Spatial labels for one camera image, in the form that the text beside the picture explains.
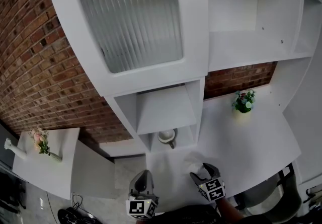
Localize white hutch shelf unit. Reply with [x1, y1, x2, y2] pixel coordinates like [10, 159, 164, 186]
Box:
[42, 0, 322, 155]

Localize person's right forearm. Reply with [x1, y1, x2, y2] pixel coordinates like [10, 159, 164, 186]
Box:
[216, 196, 246, 221]

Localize ribbed glass cabinet door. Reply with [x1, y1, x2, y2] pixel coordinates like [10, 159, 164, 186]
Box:
[43, 0, 210, 97]

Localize white side table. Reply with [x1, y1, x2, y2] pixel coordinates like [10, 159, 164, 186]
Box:
[12, 127, 117, 201]

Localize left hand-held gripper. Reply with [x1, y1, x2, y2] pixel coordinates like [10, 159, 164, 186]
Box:
[125, 169, 159, 219]

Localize grey upholstered chair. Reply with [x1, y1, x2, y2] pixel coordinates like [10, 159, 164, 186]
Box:
[233, 162, 303, 224]

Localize potted flowers in cream pot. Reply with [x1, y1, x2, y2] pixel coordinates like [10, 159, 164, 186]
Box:
[231, 89, 257, 114]

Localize white vase with white flower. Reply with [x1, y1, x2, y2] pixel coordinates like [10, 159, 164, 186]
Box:
[3, 137, 27, 161]

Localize white and brown cup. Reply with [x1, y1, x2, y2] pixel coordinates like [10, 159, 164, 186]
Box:
[156, 128, 178, 150]

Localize black equipment pack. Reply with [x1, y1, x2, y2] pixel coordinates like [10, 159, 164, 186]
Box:
[57, 206, 102, 224]

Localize black cable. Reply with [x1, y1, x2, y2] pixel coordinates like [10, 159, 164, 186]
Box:
[71, 193, 84, 210]
[45, 191, 55, 214]

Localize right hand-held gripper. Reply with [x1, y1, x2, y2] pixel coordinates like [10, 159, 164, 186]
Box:
[190, 163, 226, 202]

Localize cream and black backpack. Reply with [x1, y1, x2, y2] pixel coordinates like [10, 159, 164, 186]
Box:
[303, 185, 322, 205]

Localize white desk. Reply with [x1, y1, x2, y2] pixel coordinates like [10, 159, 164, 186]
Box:
[144, 84, 302, 208]

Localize black office chair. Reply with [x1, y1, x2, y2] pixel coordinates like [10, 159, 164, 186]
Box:
[0, 172, 27, 215]

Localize glass vase with pink flowers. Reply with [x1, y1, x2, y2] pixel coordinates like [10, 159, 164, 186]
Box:
[28, 127, 63, 164]

